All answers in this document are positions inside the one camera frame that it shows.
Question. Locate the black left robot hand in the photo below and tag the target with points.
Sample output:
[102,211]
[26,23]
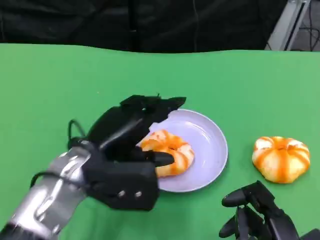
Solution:
[120,132]

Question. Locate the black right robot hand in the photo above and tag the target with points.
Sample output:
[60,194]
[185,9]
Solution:
[262,215]

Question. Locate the orange and white bread roll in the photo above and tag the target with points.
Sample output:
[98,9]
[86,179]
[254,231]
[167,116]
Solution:
[281,160]
[172,155]

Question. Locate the green table cloth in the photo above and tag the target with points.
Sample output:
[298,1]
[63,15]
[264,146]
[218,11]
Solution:
[75,75]

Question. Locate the lilac plate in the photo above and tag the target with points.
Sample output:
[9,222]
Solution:
[207,145]

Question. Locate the black backdrop curtain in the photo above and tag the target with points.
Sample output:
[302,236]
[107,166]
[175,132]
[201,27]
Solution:
[140,22]

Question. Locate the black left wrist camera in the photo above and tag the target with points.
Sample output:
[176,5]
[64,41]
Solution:
[125,185]

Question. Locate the aluminium frame profile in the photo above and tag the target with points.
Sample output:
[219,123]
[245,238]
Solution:
[291,25]

